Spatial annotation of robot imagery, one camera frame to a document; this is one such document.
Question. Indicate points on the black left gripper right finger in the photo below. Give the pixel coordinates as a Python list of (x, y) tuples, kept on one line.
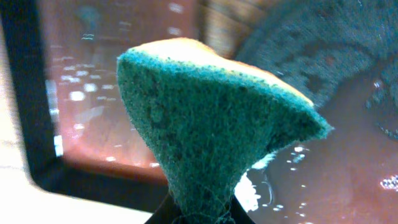
[(238, 214)]

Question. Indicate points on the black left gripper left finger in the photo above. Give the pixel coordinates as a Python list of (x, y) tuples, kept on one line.
[(167, 213)]

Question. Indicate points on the green scrubbing sponge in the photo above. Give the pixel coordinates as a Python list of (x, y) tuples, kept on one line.
[(208, 119)]

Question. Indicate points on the black rectangular tray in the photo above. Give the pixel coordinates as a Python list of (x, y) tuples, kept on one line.
[(78, 139)]

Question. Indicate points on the round black tray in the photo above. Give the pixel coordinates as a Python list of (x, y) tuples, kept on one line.
[(342, 55)]

